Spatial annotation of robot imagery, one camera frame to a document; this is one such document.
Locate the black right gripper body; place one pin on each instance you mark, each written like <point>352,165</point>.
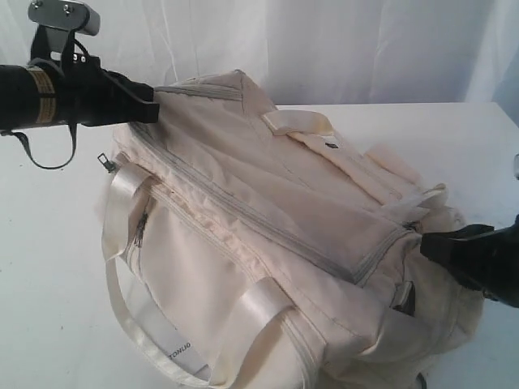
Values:
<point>488,257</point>

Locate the white backdrop curtain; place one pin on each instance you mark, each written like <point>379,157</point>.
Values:
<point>321,52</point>

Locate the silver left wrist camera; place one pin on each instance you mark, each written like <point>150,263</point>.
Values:
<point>66,16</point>

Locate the cream duffel bag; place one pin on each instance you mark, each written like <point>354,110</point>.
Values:
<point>251,247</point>

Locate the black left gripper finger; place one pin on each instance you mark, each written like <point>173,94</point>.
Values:
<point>127,109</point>
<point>118,86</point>

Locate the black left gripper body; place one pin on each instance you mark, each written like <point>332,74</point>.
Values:
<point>95,100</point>

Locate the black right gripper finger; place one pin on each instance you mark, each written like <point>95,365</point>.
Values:
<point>439,247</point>

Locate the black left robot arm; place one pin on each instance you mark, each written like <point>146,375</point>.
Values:
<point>43,94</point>

